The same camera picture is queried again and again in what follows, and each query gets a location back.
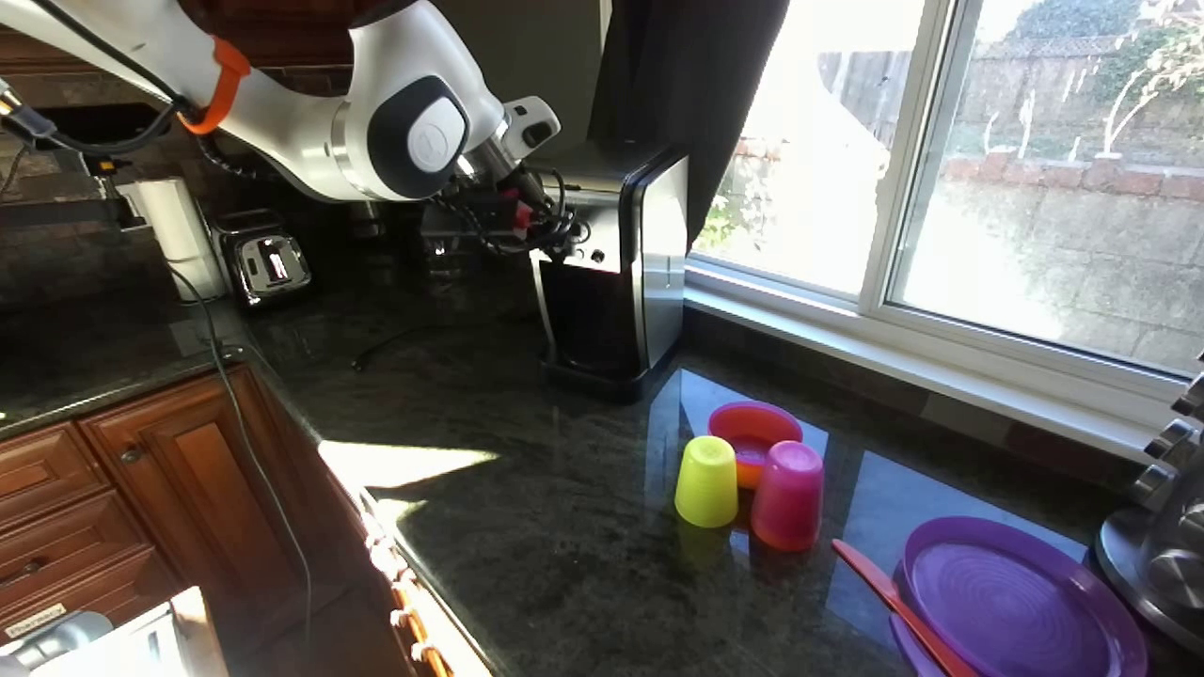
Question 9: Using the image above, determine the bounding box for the wooden kitchen cabinet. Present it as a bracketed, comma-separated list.
[0, 356, 419, 677]

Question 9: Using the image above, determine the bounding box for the red plastic utensil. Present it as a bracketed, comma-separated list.
[827, 533, 981, 677]

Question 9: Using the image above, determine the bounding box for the black camera bar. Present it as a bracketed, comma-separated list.
[24, 102, 181, 158]

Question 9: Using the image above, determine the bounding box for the yellow-green plastic cup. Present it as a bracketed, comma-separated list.
[672, 433, 744, 533]

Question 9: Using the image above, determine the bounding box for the silver toaster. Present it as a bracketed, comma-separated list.
[209, 209, 315, 313]

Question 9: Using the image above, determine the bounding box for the white box device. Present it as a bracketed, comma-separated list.
[0, 583, 235, 677]

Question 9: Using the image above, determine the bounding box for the pink plastic cup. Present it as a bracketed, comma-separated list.
[749, 438, 827, 557]

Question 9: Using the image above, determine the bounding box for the red plastic bowl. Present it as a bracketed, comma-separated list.
[705, 400, 811, 492]

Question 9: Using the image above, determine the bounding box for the black steel coffee maker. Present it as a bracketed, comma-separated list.
[522, 141, 692, 408]

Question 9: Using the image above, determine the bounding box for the shiny metal appliance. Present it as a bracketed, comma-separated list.
[1088, 369, 1204, 661]

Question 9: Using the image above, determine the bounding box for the orange arm strap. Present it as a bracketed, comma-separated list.
[172, 34, 258, 141]

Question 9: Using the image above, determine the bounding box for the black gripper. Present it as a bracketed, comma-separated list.
[423, 158, 591, 265]

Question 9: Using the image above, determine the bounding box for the white paper towel roll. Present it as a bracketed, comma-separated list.
[117, 175, 235, 305]

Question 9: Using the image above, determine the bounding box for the white window frame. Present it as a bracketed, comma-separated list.
[678, 0, 1204, 466]

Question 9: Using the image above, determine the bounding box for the grey hanging cable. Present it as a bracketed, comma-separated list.
[157, 257, 325, 632]

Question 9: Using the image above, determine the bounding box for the dark curtain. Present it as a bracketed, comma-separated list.
[589, 0, 796, 260]

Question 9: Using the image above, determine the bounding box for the purple plastic plate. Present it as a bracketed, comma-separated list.
[890, 512, 1152, 677]

